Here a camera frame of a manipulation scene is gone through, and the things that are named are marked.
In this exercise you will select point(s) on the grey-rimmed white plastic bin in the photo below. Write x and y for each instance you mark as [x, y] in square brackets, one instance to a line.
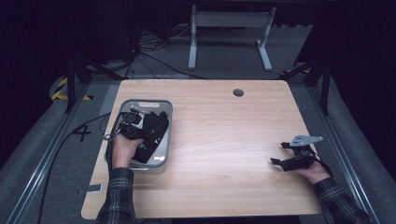
[162, 107]

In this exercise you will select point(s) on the yellow-black hazard tape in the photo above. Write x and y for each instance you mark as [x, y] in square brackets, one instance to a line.
[59, 90]

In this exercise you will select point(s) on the grey tape strip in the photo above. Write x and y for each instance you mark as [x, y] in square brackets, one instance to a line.
[91, 188]

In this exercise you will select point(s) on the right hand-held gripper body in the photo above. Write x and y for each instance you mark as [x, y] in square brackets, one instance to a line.
[300, 161]

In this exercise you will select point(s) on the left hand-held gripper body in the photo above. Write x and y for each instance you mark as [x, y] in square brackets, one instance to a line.
[130, 123]

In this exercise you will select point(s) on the person's left hand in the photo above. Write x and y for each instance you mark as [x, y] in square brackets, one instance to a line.
[123, 152]

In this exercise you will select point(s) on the white metal desk frame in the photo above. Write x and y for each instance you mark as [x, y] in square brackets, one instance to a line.
[230, 19]

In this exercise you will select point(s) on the black metal stand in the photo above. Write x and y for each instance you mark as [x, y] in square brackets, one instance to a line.
[325, 90]
[71, 84]

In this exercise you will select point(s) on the grey round table grommet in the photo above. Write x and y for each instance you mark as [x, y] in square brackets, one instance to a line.
[238, 92]

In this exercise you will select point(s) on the person's right hand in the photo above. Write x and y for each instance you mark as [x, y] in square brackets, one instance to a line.
[316, 174]

